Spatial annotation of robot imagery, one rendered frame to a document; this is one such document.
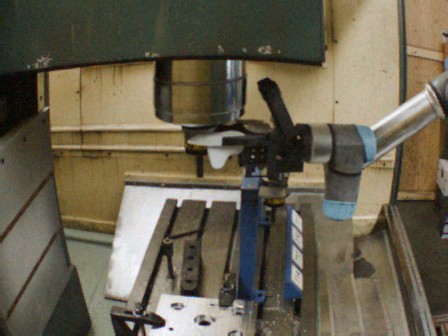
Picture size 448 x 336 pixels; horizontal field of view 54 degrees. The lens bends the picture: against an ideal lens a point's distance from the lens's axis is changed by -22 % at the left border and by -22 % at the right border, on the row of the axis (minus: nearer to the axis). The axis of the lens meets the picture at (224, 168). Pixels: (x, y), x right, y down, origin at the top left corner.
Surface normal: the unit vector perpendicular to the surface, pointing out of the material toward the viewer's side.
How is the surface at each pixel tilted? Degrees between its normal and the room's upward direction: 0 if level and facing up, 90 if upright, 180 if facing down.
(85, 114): 90
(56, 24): 90
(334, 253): 24
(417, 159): 90
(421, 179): 90
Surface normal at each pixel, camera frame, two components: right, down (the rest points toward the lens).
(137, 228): -0.04, -0.68
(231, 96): 0.65, 0.29
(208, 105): 0.25, 0.38
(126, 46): -0.09, 0.39
